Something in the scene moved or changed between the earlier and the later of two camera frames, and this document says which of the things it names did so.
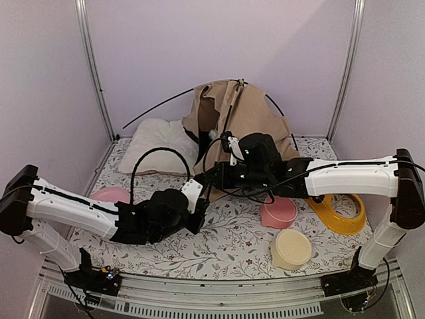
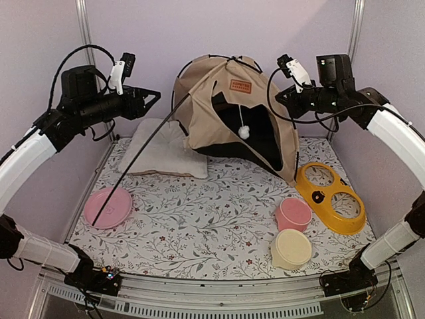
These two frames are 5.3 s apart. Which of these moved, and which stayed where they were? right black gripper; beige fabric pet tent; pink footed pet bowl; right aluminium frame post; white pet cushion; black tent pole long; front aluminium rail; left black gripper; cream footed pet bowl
Moved: black tent pole long; pink footed pet bowl; right black gripper; beige fabric pet tent; left black gripper
Stayed: right aluminium frame post; cream footed pet bowl; white pet cushion; front aluminium rail
